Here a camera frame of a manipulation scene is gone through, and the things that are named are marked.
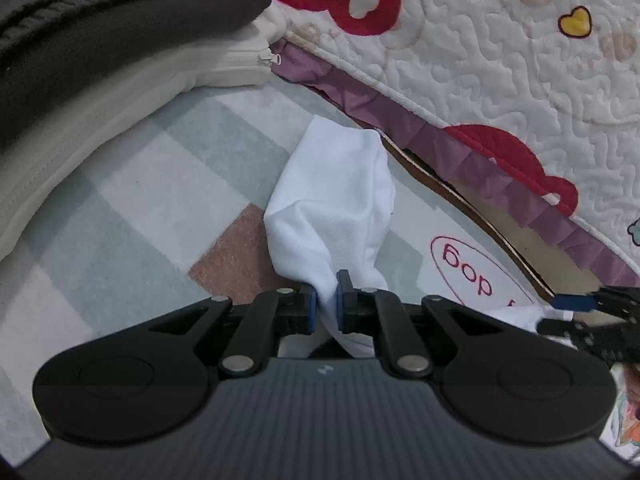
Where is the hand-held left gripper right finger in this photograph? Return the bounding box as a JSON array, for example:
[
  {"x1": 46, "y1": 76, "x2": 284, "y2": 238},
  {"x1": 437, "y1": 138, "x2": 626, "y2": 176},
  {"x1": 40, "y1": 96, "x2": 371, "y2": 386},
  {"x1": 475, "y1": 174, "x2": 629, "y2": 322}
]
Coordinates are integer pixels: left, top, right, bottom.
[{"x1": 336, "y1": 269, "x2": 506, "y2": 378}]

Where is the dark brown folded garment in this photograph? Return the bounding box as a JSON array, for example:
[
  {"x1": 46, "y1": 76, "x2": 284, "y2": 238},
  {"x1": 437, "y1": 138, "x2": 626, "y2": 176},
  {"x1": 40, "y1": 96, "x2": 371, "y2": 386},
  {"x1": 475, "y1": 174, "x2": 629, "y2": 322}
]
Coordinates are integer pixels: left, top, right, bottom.
[{"x1": 0, "y1": 0, "x2": 271, "y2": 156}]

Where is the quilted bedspread with purple ruffle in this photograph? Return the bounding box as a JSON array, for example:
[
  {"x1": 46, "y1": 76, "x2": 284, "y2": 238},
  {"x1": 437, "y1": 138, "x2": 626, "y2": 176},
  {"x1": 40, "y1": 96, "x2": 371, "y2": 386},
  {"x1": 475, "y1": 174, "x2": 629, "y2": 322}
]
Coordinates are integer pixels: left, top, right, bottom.
[{"x1": 265, "y1": 0, "x2": 640, "y2": 288}]

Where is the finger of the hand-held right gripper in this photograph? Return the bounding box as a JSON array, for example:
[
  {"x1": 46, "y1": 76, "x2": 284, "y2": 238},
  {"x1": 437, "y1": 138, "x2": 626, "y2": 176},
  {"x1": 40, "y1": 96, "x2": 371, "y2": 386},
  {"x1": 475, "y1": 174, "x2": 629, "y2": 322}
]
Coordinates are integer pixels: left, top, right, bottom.
[
  {"x1": 536, "y1": 319, "x2": 640, "y2": 363},
  {"x1": 551, "y1": 285, "x2": 640, "y2": 322}
]

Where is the white t-shirt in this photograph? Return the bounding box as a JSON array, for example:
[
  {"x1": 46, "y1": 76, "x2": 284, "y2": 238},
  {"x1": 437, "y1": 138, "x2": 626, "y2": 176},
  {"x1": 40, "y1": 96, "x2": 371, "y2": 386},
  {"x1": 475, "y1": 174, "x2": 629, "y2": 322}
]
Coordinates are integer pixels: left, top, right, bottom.
[{"x1": 262, "y1": 114, "x2": 576, "y2": 358}]

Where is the floral quilt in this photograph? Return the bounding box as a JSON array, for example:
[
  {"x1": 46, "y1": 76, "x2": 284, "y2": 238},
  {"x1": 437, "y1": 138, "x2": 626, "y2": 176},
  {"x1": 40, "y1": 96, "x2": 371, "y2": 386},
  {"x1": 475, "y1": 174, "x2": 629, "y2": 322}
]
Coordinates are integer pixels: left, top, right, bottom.
[{"x1": 607, "y1": 360, "x2": 640, "y2": 448}]

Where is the checkered mat with dog print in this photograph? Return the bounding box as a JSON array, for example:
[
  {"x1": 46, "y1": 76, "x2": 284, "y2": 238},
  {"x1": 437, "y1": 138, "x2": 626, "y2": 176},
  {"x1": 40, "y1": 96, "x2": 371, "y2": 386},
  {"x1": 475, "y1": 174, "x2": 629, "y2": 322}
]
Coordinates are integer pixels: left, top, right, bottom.
[{"x1": 0, "y1": 80, "x2": 640, "y2": 461}]

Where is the cream folded garment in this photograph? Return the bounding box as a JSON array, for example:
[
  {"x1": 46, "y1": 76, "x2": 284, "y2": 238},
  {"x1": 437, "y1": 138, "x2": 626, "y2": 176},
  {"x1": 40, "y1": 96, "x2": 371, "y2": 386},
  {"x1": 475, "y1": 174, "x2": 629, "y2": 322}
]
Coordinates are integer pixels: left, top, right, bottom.
[{"x1": 0, "y1": 0, "x2": 288, "y2": 261}]

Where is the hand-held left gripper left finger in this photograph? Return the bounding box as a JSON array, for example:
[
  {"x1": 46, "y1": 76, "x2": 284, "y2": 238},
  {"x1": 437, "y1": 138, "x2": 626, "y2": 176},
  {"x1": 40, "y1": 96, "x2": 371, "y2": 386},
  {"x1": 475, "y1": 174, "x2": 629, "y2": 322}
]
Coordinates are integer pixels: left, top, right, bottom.
[{"x1": 147, "y1": 282, "x2": 318, "y2": 378}]

